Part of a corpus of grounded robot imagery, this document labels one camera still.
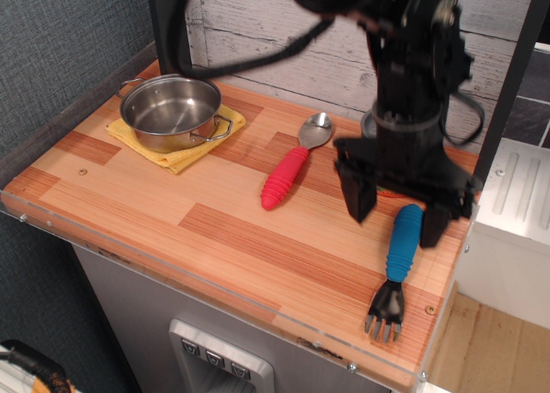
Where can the stainless steel pot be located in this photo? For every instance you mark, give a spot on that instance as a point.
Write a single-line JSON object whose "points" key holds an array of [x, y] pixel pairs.
{"points": [[171, 113]]}

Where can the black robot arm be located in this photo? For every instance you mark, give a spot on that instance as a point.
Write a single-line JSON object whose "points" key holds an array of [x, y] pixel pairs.
{"points": [[421, 62]]}

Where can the dark vertical post left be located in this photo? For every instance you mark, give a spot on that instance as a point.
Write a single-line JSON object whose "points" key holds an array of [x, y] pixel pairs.
{"points": [[171, 36]]}

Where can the dark vertical post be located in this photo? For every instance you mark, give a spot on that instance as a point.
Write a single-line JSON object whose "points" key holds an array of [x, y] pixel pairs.
{"points": [[171, 36], [531, 27]]}

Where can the red handled metal spoon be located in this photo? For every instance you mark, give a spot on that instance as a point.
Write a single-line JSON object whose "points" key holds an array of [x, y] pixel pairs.
{"points": [[314, 132]]}

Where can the yellow folded cloth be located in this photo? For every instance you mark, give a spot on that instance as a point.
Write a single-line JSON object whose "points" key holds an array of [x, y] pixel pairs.
{"points": [[177, 161]]}

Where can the patterned can with grey lid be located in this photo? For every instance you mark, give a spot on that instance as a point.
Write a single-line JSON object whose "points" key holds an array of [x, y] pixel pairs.
{"points": [[368, 125]]}

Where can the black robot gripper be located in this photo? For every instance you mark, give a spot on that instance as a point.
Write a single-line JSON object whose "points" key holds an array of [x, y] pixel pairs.
{"points": [[406, 157]]}

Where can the dark vertical post right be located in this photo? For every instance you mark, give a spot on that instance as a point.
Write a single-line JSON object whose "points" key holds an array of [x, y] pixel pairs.
{"points": [[531, 27]]}

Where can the grey cabinet with button panel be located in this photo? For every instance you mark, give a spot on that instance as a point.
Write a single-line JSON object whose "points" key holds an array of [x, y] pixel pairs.
{"points": [[199, 338]]}

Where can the blue handled metal fork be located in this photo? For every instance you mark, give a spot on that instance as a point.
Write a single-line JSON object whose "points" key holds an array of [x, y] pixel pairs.
{"points": [[387, 308]]}

